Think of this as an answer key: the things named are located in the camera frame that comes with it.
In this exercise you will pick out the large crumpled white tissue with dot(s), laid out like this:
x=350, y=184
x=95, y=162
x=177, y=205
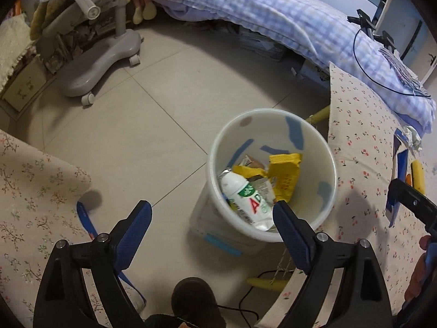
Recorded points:
x=411, y=136

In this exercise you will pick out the white fluffy cloth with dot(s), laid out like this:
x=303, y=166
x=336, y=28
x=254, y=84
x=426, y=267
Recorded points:
x=13, y=41

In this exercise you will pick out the cherry print tablecloth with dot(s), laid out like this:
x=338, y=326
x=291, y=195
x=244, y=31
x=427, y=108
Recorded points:
x=358, y=136

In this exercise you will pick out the beige storage box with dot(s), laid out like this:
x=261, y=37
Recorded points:
x=25, y=85

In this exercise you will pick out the white plastic bin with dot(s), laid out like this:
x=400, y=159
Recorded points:
x=307, y=150

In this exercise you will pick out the blue cardboard box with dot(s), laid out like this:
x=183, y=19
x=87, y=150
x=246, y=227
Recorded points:
x=392, y=211
x=403, y=164

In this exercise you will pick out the floral print cushion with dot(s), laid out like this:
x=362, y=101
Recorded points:
x=34, y=184

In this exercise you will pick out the brown slipper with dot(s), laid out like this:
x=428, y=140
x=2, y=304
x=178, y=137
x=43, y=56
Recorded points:
x=191, y=293

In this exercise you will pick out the black device with grey stem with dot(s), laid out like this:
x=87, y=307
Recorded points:
x=360, y=18
x=385, y=39

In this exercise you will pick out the white bottle with green label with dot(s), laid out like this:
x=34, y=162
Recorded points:
x=239, y=191

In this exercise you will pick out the yellow bag with white lining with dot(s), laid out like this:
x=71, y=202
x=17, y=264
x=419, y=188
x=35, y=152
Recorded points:
x=247, y=171

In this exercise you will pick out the grey swivel chair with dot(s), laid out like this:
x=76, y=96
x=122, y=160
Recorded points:
x=99, y=65

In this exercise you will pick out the white nut snack packet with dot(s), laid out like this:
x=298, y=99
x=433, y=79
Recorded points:
x=263, y=189

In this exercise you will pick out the beige plush toy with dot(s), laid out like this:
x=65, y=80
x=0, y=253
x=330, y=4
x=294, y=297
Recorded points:
x=138, y=13

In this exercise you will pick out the white door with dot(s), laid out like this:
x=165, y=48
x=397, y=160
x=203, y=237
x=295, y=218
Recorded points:
x=406, y=24

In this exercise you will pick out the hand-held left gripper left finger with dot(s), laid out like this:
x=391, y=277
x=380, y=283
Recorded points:
x=135, y=235

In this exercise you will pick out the brown fleece blanket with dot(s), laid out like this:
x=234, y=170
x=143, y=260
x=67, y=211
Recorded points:
x=38, y=20

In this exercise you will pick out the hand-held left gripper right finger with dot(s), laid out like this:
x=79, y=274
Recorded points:
x=290, y=235

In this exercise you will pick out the purple checked duvet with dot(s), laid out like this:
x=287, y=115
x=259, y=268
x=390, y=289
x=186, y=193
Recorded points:
x=273, y=6

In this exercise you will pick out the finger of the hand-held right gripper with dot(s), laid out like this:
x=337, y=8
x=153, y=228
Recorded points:
x=413, y=203

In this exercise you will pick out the large yellow crinkled wrapper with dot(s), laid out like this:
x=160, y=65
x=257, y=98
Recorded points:
x=285, y=177

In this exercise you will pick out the stack of flat boxes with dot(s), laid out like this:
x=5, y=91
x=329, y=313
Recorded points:
x=261, y=44

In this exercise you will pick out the striped cloth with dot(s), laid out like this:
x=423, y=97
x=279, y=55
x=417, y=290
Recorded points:
x=403, y=71

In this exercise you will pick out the person's right hand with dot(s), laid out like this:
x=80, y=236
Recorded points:
x=414, y=283

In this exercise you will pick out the yellow table leg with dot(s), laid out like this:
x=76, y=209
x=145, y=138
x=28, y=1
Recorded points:
x=319, y=115
x=264, y=283

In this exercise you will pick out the blue and white box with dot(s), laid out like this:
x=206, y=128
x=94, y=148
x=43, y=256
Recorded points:
x=314, y=75

